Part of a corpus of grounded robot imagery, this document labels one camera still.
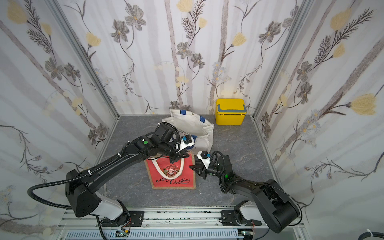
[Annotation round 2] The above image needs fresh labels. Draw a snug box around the red Christmas jute bag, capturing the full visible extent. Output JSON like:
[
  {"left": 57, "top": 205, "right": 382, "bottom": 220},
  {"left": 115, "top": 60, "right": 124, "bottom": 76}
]
[{"left": 145, "top": 153, "right": 196, "bottom": 190}]

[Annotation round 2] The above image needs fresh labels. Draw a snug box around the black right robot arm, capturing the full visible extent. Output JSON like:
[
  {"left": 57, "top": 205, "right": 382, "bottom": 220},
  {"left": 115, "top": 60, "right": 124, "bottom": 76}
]
[{"left": 189, "top": 151, "right": 302, "bottom": 233}]

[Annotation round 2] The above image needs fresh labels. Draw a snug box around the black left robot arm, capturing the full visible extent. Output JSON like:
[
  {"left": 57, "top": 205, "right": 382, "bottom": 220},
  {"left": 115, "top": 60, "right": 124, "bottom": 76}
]
[{"left": 65, "top": 123, "right": 195, "bottom": 221}]

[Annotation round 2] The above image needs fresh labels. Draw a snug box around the white Doraemon canvas bag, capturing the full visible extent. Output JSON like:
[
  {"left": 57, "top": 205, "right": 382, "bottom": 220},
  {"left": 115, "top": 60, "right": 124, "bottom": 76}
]
[{"left": 162, "top": 110, "right": 215, "bottom": 155}]

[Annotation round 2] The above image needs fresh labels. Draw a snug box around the yellow lunch box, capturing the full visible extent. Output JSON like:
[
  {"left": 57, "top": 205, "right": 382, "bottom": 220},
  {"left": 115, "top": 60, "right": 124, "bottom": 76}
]
[{"left": 215, "top": 99, "right": 247, "bottom": 126}]

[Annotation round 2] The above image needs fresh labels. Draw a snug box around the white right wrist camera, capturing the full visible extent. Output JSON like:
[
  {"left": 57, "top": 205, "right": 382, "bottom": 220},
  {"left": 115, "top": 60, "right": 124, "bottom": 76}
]
[{"left": 197, "top": 151, "right": 211, "bottom": 169}]

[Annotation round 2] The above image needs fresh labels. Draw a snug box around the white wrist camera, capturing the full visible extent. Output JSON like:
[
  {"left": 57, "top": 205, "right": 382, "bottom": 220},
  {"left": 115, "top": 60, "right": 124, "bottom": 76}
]
[
  {"left": 197, "top": 151, "right": 211, "bottom": 169},
  {"left": 177, "top": 135, "right": 195, "bottom": 152}
]

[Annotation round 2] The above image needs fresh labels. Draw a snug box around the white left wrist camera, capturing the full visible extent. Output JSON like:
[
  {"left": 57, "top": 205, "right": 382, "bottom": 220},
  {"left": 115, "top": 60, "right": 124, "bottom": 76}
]
[{"left": 177, "top": 135, "right": 195, "bottom": 152}]

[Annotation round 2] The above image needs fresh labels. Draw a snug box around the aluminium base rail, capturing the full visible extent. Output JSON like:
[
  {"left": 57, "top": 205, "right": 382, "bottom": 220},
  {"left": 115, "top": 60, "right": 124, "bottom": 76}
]
[{"left": 53, "top": 206, "right": 311, "bottom": 240}]

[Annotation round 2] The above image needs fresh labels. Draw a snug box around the white slotted cable duct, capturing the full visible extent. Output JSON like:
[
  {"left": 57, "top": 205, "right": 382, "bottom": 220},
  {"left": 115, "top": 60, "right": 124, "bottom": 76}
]
[{"left": 61, "top": 229, "right": 243, "bottom": 240}]

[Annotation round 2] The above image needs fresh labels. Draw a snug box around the black corrugated cable conduit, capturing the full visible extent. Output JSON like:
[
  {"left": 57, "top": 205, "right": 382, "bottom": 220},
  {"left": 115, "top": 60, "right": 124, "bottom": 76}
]
[{"left": 26, "top": 176, "right": 100, "bottom": 210}]

